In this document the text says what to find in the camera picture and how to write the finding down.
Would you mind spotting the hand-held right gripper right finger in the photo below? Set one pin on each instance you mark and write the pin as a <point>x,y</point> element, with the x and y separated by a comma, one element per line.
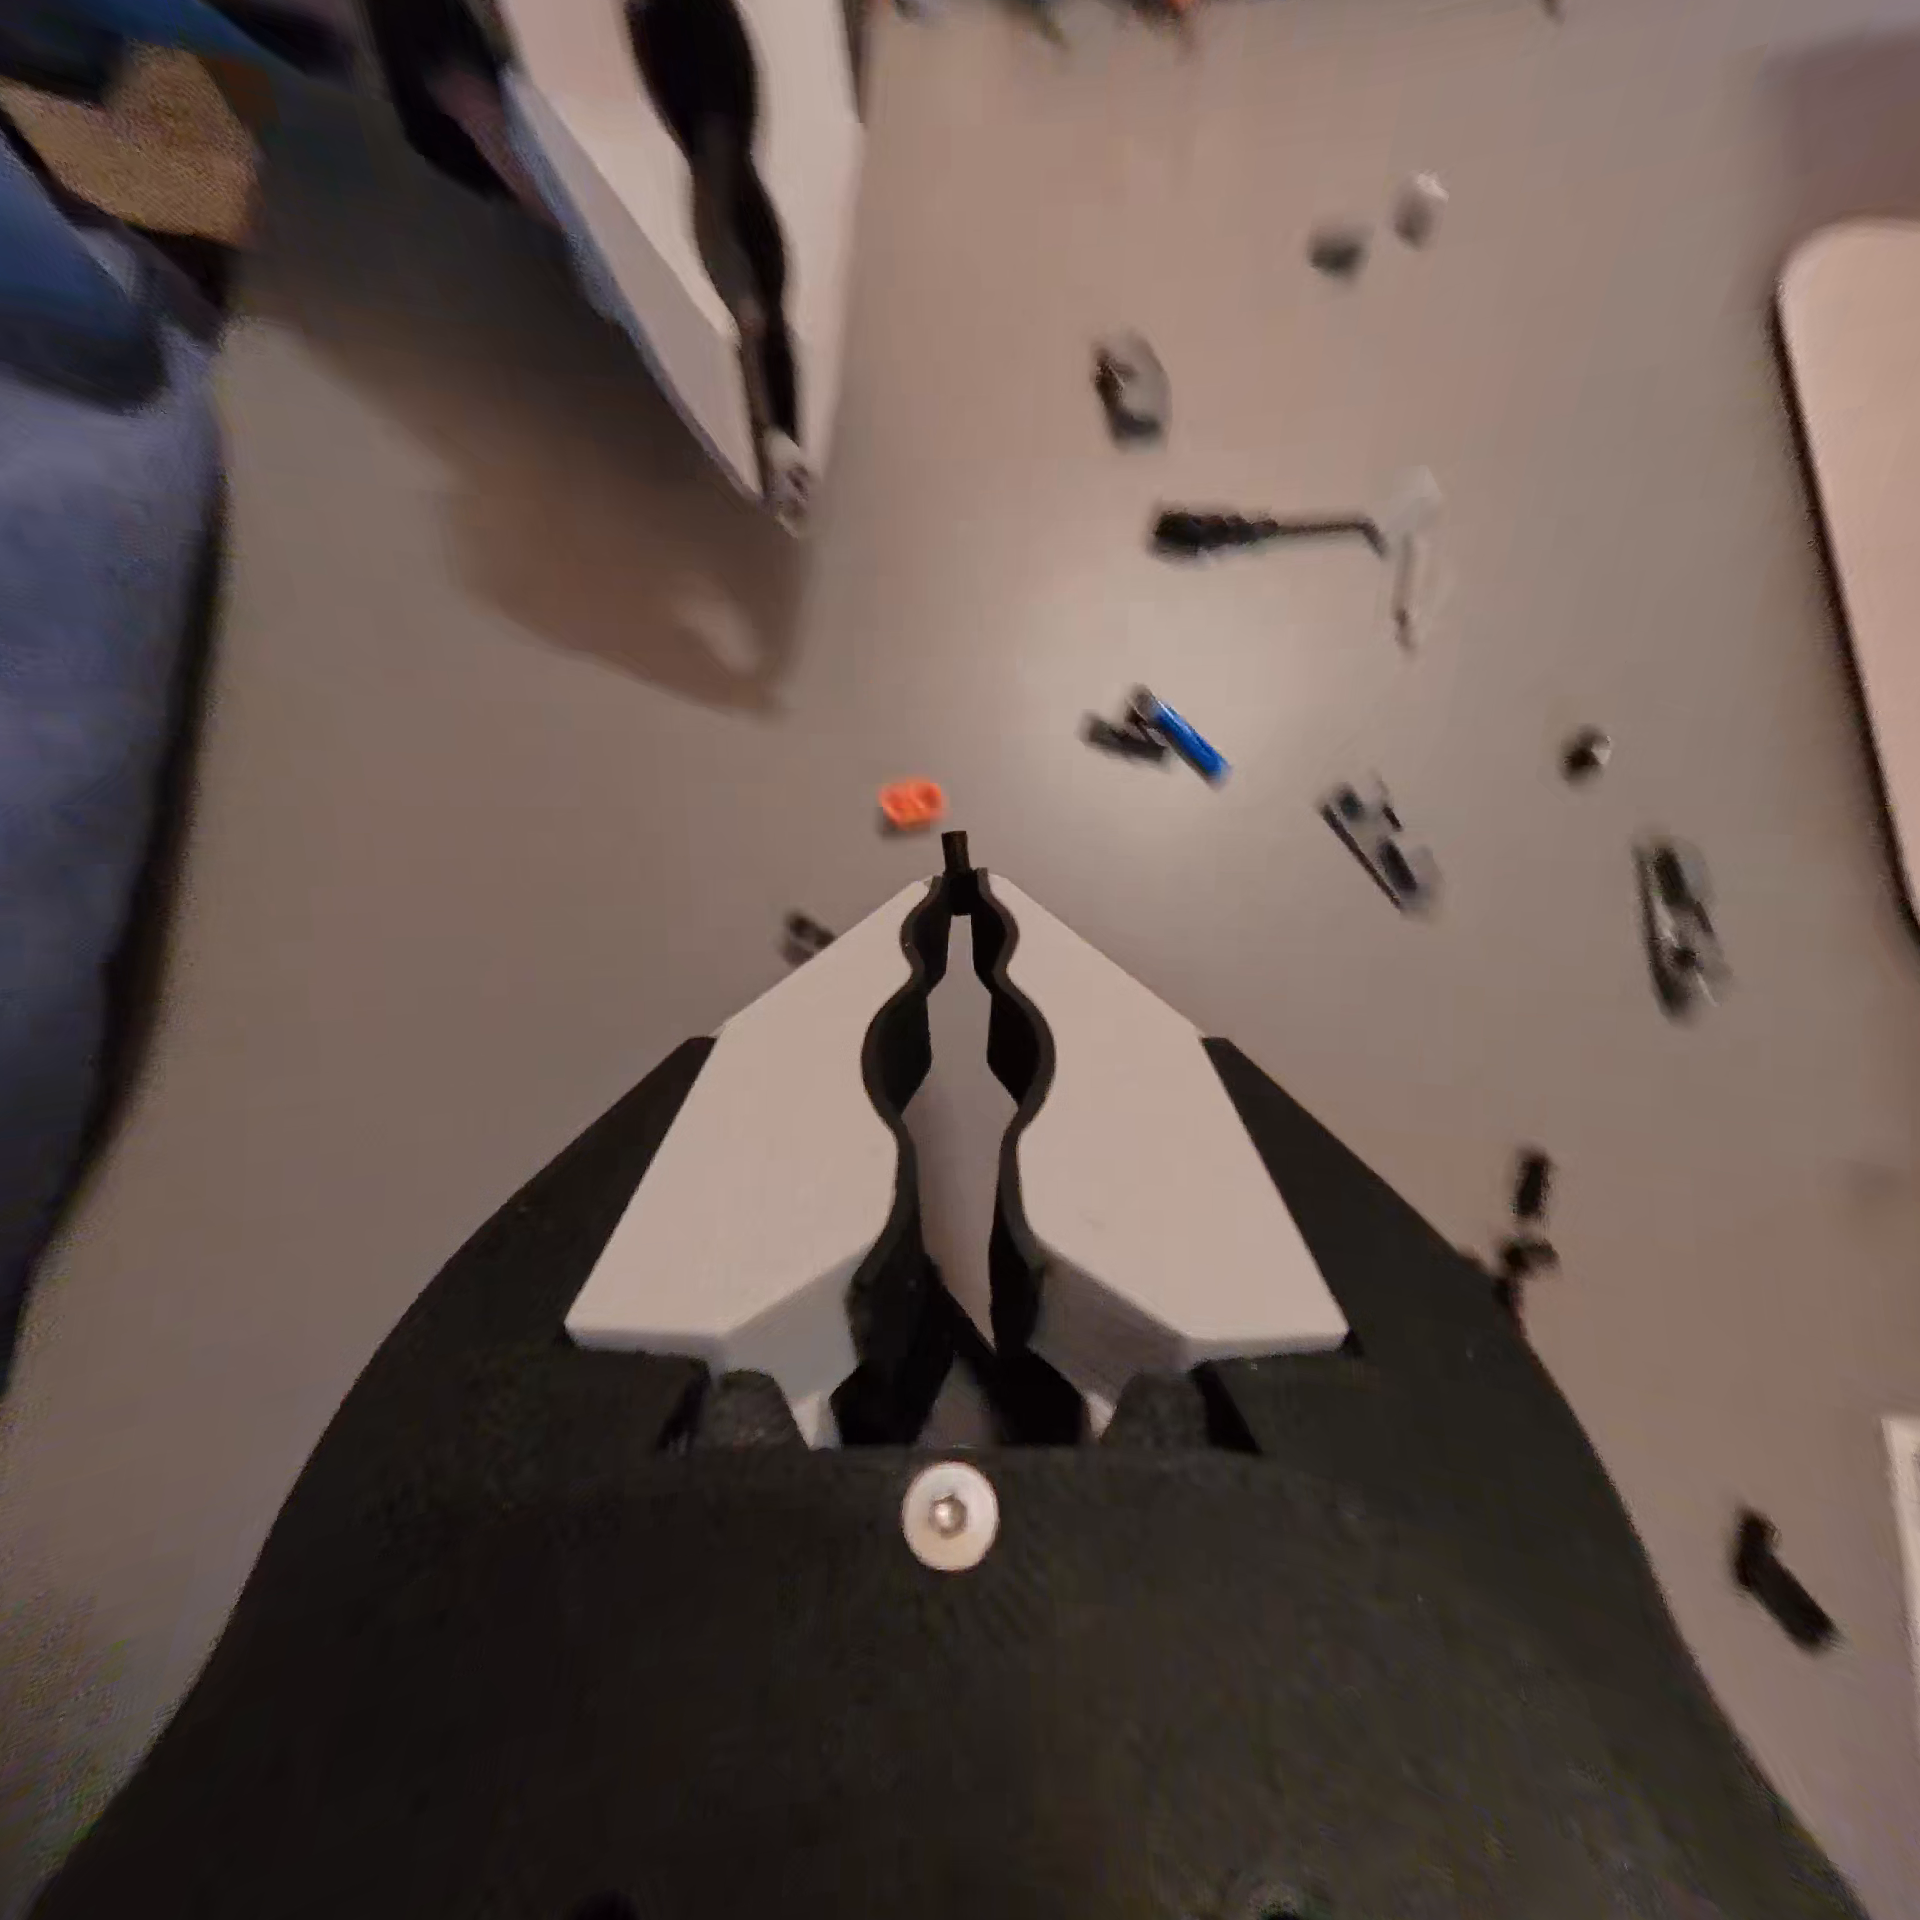
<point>1185,1200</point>

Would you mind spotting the small grey lego slope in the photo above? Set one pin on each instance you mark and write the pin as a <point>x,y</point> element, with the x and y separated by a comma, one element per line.
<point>1418,206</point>

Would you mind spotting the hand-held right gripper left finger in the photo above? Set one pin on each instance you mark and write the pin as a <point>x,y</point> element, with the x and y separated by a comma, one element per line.
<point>734,1200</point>

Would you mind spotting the black lego axle connector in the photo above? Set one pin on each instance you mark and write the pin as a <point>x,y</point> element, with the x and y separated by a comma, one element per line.
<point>956,855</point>

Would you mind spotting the grey lego clip assembly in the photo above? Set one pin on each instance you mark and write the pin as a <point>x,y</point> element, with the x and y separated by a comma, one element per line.
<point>1382,849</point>

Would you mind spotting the person's blue sweater torso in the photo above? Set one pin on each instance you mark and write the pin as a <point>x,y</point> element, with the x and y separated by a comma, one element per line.
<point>89,750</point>

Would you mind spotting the grey lego plate assembly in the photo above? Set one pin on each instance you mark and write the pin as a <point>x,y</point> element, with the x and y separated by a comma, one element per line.
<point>1680,931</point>

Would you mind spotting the small black lego piece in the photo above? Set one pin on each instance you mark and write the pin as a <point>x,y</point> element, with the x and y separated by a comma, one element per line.
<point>1524,1259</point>
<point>1781,1598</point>
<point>805,937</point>
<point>1530,1184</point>
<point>1585,750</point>

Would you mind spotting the beige mat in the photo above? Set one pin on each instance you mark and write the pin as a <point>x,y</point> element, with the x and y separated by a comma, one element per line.
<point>1861,524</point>

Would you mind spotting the orange lego connector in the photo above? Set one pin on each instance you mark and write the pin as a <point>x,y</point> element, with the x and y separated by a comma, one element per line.
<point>913,804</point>

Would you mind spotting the black lego lever with axle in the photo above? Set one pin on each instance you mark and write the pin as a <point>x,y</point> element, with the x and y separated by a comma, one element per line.
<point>1266,531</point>

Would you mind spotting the blue lego pin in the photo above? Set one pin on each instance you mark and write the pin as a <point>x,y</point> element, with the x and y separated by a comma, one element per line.
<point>1185,740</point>

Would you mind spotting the grey curved lego panel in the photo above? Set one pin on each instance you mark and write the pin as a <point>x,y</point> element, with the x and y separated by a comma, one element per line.
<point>1132,388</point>

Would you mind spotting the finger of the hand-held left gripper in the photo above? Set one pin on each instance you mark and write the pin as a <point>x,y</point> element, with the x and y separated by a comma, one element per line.
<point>629,225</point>
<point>825,150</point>

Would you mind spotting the lego sticker sheet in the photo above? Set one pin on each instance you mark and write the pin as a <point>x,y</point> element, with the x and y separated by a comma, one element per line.
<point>1903,1500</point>

